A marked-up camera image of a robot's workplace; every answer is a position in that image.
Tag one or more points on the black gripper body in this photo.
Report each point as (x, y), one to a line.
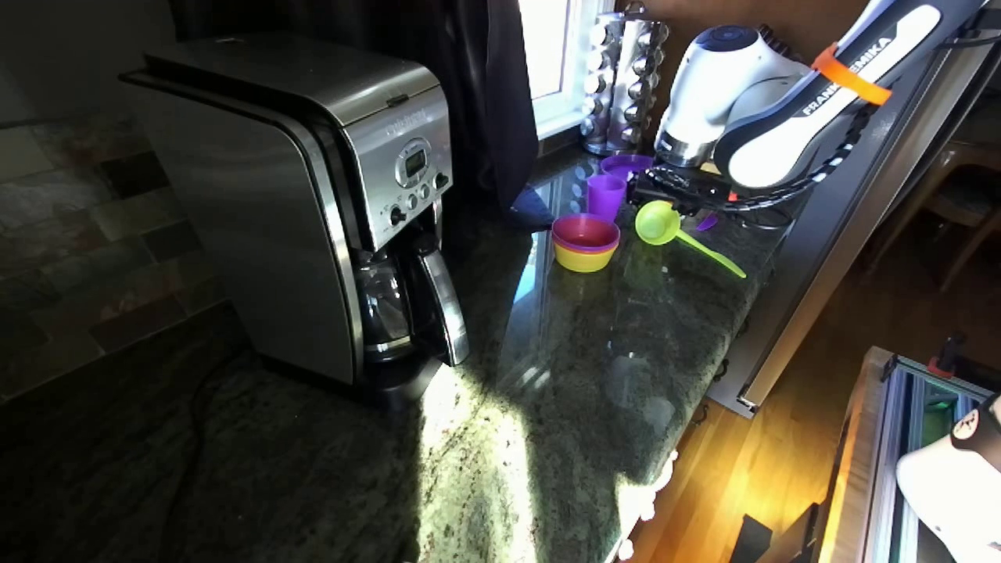
(677, 188)

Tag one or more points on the yellow-green plastic cup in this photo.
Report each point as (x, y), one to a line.
(658, 223)

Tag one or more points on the yellow-green plastic spoon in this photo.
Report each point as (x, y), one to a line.
(722, 262)

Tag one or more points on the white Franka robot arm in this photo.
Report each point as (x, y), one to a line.
(729, 73)

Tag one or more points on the purple plastic cup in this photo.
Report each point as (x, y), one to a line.
(604, 197)

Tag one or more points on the blue plastic cup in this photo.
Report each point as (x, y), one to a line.
(533, 207)

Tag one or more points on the purple plastic spoon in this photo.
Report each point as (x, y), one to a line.
(708, 223)

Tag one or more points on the pink plastic bowl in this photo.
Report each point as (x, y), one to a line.
(584, 235)

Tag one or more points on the yellow plastic bowl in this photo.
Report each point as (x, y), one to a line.
(584, 265)

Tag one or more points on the grey metal beam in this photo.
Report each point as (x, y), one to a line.
(832, 271)

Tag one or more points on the wooden chair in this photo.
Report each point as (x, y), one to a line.
(966, 207)

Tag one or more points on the glass coffee carafe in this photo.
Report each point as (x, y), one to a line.
(380, 302)

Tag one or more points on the metal framed bin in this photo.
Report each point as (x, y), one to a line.
(870, 470)

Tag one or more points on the black floor object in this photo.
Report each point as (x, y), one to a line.
(751, 542)

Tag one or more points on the stainless steel coffee maker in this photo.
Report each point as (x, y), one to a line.
(260, 207)

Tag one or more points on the white window frame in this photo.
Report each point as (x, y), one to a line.
(553, 52)

